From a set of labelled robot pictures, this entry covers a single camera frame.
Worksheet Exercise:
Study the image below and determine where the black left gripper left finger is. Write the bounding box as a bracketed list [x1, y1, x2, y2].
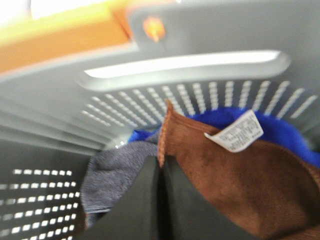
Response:
[77, 156, 165, 240]

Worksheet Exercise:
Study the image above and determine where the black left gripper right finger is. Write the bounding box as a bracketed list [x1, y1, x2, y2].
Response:
[163, 156, 253, 240]

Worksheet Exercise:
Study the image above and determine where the brown microfibre towel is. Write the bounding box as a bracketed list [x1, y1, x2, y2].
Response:
[158, 102, 320, 240]

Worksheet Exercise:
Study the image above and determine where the grey towel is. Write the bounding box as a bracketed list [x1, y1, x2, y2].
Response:
[80, 129, 160, 229]

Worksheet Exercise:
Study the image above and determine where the blue towel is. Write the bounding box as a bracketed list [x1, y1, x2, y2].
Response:
[122, 106, 320, 180]

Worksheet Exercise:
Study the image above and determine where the white care label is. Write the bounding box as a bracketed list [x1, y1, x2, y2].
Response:
[204, 110, 264, 153]

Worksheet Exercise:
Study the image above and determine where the grey perforated plastic basket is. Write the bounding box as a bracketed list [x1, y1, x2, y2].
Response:
[0, 0, 320, 240]

